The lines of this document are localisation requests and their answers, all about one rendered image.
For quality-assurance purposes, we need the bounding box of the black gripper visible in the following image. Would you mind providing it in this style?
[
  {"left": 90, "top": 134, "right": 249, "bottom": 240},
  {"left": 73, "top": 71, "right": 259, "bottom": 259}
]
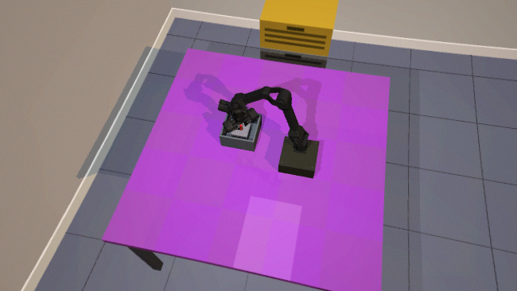
[{"left": 223, "top": 108, "right": 258, "bottom": 133}]

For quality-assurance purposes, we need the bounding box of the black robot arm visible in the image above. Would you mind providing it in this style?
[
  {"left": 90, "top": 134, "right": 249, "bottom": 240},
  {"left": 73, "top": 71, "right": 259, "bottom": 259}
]
[{"left": 218, "top": 86, "right": 309, "bottom": 153}]

